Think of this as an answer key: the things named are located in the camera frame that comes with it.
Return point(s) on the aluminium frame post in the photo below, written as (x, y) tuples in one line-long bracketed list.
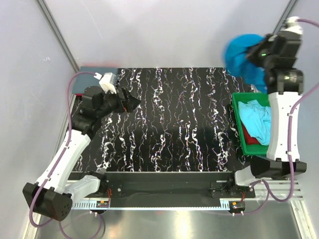
[(285, 14), (57, 33)]

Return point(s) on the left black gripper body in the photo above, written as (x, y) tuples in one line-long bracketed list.
[(112, 103)]

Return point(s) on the bright blue t shirt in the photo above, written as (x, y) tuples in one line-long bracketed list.
[(239, 66)]

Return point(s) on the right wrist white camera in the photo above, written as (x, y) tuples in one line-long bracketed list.
[(292, 25)]

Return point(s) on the slotted grey cable duct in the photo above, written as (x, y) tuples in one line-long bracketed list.
[(209, 204)]

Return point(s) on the light cyan t shirt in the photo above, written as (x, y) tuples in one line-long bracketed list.
[(257, 120)]

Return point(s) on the left aluminium frame post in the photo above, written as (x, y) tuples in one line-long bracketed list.
[(57, 33)]

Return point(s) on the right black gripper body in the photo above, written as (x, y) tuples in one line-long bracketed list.
[(260, 55)]

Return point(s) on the green plastic bin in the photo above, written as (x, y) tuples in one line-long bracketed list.
[(245, 97)]

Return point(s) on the dark red t shirt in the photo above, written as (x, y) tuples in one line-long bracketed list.
[(248, 138)]

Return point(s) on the right aluminium frame post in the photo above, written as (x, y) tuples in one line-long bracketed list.
[(285, 14)]

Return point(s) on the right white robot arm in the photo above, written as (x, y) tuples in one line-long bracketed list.
[(285, 88)]

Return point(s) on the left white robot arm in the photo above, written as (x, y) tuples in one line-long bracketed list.
[(50, 196)]

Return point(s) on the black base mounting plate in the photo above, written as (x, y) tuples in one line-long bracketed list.
[(178, 186)]

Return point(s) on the folded grey t shirt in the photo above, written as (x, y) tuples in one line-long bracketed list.
[(92, 79)]

